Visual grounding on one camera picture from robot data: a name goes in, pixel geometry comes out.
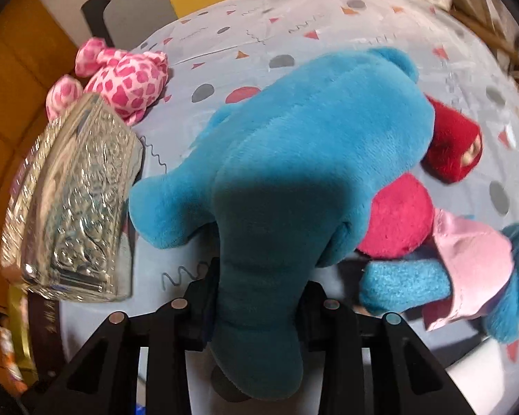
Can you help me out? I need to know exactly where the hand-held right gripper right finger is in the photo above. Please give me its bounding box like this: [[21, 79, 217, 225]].
[[300, 280, 476, 415]]

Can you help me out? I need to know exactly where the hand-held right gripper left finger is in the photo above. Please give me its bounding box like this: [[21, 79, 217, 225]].
[[24, 258, 220, 415]]

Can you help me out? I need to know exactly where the blue and pink plush toy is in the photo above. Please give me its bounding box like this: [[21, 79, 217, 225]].
[[359, 210, 519, 347]]

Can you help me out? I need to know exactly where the blue elephant plush toy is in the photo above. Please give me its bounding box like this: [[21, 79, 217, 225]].
[[129, 47, 435, 400]]

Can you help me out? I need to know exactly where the gold metal tin box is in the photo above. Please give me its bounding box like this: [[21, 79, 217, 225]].
[[6, 287, 63, 387]]

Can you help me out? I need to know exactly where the red plush toy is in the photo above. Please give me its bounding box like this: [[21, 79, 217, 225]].
[[421, 95, 484, 182]]

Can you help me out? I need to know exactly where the pink spotted plush toy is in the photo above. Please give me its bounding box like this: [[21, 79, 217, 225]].
[[46, 37, 170, 127]]

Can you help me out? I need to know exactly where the yellow wooden cabinet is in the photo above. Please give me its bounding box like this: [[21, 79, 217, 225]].
[[0, 0, 91, 312]]

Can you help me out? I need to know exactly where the wooden bench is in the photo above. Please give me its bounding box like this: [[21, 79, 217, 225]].
[[452, 2, 519, 70]]

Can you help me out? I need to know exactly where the black padded chair post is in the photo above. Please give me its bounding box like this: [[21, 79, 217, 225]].
[[81, 0, 113, 37]]

